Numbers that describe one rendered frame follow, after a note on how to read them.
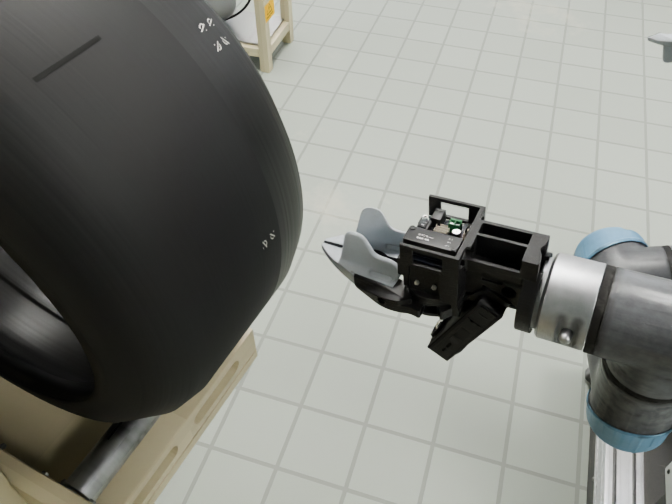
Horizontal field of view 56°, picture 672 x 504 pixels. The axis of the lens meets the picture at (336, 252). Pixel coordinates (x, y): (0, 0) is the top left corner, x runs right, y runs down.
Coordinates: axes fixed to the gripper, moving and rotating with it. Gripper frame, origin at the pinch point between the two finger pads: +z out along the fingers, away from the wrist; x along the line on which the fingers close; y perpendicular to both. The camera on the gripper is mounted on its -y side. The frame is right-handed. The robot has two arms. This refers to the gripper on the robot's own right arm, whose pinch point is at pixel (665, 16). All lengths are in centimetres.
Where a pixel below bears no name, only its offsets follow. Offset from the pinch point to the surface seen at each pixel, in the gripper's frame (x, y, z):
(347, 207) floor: -18, 105, 84
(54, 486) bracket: -138, -7, 10
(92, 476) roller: -134, -4, 9
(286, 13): 54, 98, 191
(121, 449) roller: -130, -3, 10
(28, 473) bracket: -139, -7, 13
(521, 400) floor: -43, 101, -11
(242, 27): 32, 98, 201
